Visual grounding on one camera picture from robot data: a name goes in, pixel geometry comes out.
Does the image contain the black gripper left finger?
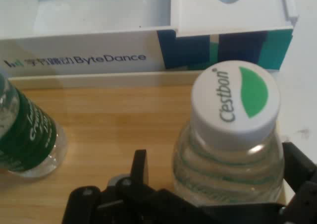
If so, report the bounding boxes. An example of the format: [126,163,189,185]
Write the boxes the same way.
[61,149,211,224]

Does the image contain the water bottle with green label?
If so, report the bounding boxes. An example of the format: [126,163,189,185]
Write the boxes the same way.
[172,60,285,207]
[0,66,68,179]

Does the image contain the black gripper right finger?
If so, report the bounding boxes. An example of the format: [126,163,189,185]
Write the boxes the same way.
[279,141,317,224]

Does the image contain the blue and white cardboard box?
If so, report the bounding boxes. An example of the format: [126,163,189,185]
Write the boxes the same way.
[0,0,299,77]

